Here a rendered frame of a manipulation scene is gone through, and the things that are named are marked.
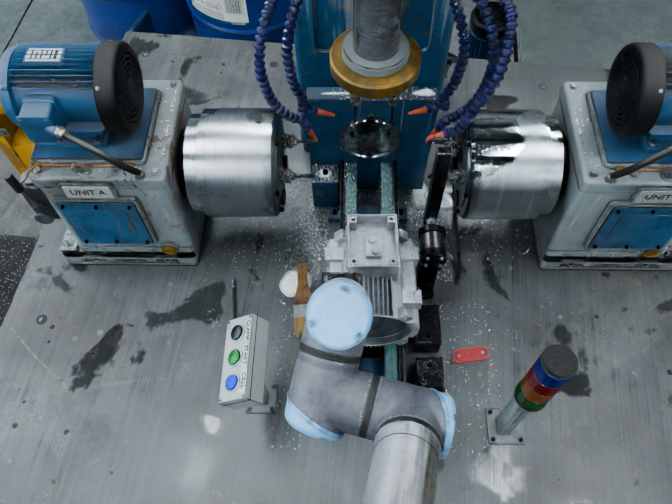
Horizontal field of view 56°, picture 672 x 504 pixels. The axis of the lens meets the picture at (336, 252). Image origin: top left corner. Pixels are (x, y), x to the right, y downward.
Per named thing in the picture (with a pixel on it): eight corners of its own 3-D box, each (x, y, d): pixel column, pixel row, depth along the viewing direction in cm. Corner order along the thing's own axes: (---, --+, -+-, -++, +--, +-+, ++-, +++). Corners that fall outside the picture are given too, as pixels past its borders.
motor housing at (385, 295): (327, 267, 146) (325, 223, 130) (409, 267, 146) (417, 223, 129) (327, 349, 136) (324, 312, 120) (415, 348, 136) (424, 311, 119)
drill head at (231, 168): (162, 154, 164) (134, 84, 142) (302, 155, 163) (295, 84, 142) (146, 235, 152) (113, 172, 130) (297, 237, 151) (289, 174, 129)
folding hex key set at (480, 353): (485, 347, 148) (487, 344, 147) (489, 360, 147) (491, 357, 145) (449, 353, 148) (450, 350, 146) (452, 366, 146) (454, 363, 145)
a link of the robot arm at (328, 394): (354, 453, 85) (375, 364, 85) (273, 431, 87) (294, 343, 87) (359, 434, 95) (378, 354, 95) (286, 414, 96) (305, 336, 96)
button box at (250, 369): (244, 328, 130) (226, 319, 126) (270, 320, 126) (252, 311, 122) (236, 410, 121) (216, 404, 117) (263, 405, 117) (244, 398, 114)
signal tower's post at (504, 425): (484, 408, 141) (532, 337, 105) (520, 409, 141) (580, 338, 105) (488, 444, 137) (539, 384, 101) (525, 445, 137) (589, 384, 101)
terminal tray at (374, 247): (345, 233, 133) (345, 214, 126) (396, 232, 133) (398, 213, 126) (346, 283, 127) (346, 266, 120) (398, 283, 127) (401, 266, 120)
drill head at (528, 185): (417, 155, 163) (428, 85, 141) (577, 156, 162) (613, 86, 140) (422, 238, 150) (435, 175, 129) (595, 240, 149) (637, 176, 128)
